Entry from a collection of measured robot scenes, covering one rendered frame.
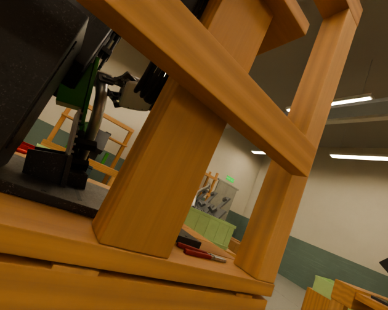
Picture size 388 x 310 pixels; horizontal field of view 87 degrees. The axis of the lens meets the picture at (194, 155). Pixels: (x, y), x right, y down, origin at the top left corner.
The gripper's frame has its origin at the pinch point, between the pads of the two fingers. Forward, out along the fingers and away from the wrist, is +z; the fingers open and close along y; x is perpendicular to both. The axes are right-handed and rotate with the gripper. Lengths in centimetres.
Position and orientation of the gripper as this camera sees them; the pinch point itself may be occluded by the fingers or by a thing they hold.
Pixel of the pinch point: (104, 85)
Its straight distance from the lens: 70.9
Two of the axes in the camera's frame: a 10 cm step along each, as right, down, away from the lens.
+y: 5.1, -6.5, -5.6
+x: 3.0, 7.5, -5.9
